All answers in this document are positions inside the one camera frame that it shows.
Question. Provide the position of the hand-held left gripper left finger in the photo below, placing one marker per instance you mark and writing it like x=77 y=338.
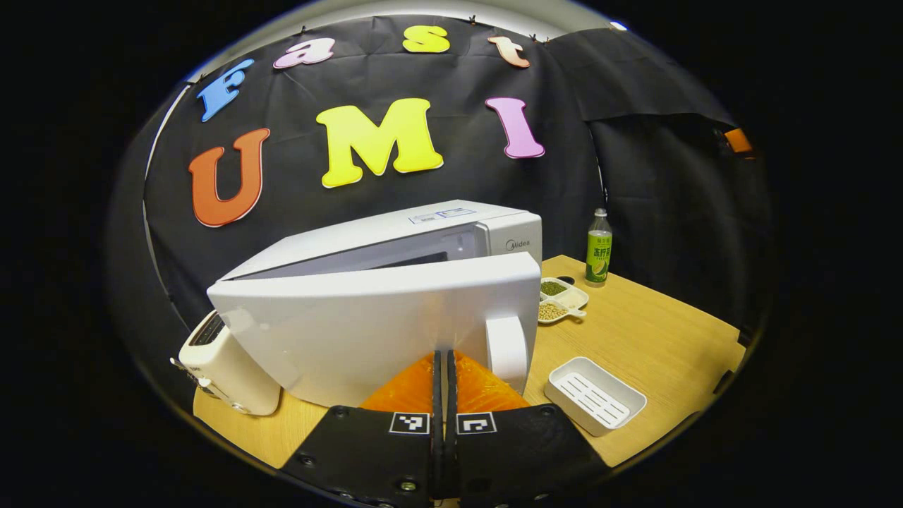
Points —
x=374 y=451

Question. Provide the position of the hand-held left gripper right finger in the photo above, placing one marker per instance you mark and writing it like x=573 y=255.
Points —
x=515 y=451

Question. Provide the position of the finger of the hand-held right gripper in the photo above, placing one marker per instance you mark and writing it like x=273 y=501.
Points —
x=738 y=140

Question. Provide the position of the white microwave oven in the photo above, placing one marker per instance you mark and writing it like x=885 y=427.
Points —
x=353 y=324

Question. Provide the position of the white rectangular tray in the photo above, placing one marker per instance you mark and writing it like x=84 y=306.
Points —
x=592 y=395

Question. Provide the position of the divided white bean dish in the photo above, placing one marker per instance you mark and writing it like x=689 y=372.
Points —
x=557 y=303

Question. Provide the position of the white toaster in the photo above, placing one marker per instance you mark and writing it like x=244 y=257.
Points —
x=233 y=374

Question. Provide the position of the green drink bottle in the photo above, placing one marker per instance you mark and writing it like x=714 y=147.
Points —
x=598 y=254

